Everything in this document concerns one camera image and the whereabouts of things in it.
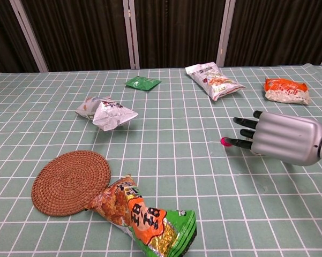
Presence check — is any orange and white snack bag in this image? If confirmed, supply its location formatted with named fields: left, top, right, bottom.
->
left=264, top=78, right=311, bottom=105

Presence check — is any small green packet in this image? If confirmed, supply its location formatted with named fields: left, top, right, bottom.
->
left=125, top=75, right=162, bottom=92

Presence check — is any round brown rattan coaster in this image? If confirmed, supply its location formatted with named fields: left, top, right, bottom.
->
left=31, top=150, right=112, bottom=217

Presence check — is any white crumpled snack bag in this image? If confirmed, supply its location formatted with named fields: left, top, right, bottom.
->
left=74, top=96, right=112, bottom=121

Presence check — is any orange and green snack bag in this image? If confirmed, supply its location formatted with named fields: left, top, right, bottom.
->
left=86, top=174, right=197, bottom=257

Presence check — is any white printed snack bag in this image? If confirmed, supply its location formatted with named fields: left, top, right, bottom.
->
left=185, top=62, right=246, bottom=101

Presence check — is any dark pleated screen panel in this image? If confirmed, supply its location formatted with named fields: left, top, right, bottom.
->
left=0, top=0, right=40, bottom=74
left=133, top=0, right=227, bottom=69
left=21, top=0, right=132, bottom=72
left=224, top=0, right=322, bottom=67

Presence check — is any silver crumpled snack bag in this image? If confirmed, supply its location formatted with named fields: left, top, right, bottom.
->
left=92, top=99, right=139, bottom=132

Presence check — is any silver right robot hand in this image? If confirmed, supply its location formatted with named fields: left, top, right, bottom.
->
left=226, top=110, right=322, bottom=167

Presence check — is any green checkered tablecloth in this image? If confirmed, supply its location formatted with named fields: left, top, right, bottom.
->
left=0, top=63, right=322, bottom=257

